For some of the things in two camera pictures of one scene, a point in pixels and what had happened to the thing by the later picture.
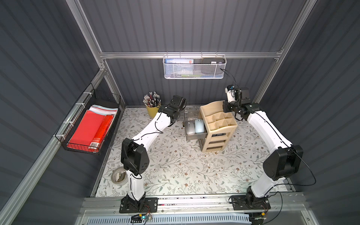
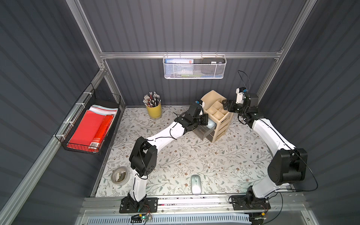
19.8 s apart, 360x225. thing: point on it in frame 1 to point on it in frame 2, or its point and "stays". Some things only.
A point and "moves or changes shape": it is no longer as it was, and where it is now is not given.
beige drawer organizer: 220,126 moves or changes shape
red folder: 91,131 stays
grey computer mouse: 190,127 moves or changes shape
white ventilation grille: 201,220 stays
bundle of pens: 152,100 stays
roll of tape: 119,176 stays
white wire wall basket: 194,66 stays
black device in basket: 213,60 stays
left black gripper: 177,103 to 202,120
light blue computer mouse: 199,125 moves or changes shape
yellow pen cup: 152,111 stays
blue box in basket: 179,66 stays
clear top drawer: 197,135 moves or changes shape
